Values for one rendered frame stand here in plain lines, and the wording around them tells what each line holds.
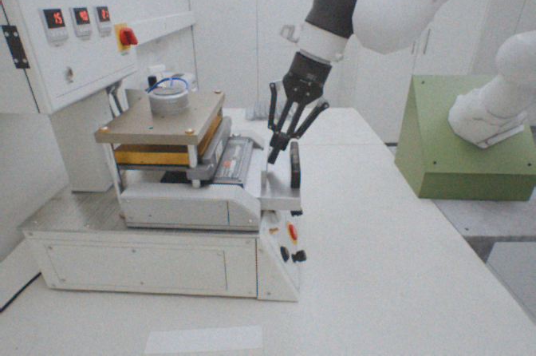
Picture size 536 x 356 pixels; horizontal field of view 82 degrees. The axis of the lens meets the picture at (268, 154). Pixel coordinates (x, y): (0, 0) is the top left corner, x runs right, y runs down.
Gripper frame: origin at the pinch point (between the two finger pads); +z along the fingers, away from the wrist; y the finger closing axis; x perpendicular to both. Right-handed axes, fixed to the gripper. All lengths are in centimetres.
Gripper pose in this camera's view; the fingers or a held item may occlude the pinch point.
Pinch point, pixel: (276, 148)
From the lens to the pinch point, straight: 67.6
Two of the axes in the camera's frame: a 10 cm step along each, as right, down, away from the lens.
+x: 0.7, -4.5, 8.9
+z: -3.4, 8.3, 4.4
